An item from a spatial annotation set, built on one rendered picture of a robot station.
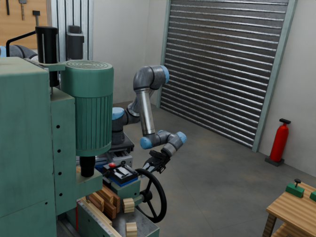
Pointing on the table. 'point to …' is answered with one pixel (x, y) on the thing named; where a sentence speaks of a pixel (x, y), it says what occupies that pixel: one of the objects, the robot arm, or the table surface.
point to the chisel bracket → (88, 184)
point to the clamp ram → (107, 182)
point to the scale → (95, 218)
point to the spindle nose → (87, 165)
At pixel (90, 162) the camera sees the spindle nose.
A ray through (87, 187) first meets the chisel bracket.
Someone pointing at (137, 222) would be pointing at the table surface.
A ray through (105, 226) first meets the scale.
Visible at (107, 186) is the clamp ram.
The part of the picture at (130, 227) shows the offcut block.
